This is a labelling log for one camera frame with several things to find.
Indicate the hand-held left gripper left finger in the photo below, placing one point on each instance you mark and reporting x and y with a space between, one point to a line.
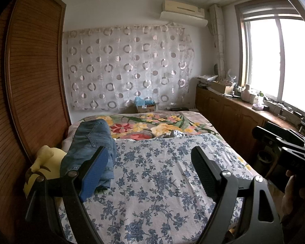
94 175

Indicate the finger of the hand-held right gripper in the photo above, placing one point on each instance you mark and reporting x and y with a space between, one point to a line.
263 132
301 137

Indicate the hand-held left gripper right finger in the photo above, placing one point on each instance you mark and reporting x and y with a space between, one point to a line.
205 175

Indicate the blue denim pants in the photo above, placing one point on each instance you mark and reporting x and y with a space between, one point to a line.
91 137

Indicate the person's right hand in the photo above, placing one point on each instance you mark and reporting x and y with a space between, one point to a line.
292 203

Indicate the pink tissue pack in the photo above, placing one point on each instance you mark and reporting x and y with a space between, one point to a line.
257 106

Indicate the dark trash bin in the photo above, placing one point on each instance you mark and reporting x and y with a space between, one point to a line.
264 158

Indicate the white power strip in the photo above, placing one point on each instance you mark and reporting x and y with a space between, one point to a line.
286 113

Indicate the green capped bottle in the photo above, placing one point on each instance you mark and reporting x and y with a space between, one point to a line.
261 97

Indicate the low wooden cabinet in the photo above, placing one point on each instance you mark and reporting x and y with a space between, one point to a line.
228 114

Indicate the yellow plush toy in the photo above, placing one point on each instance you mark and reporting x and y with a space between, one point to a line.
50 157

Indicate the blue white floral quilt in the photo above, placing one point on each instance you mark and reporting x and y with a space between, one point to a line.
155 183

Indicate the open cardboard box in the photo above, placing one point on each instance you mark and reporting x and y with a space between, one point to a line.
222 86

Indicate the bed with floral sheet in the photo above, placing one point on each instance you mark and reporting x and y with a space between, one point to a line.
142 124

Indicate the stack of papers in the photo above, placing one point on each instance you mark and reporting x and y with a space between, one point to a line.
207 78

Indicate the window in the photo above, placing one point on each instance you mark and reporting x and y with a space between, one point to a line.
277 56

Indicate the small cardboard box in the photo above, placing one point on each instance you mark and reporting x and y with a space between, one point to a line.
148 108

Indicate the blue plastic bag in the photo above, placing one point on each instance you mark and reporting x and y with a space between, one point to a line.
142 101

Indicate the tied window curtain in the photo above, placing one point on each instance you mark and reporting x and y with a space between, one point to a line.
219 38

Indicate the brown wooden wardrobe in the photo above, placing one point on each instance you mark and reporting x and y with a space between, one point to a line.
33 81

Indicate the white air deflector panel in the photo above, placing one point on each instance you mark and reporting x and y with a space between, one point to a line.
184 20

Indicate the beige air conditioner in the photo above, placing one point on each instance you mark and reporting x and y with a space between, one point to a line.
183 6

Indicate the circle patterned wall curtain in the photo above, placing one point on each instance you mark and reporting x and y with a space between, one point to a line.
127 66

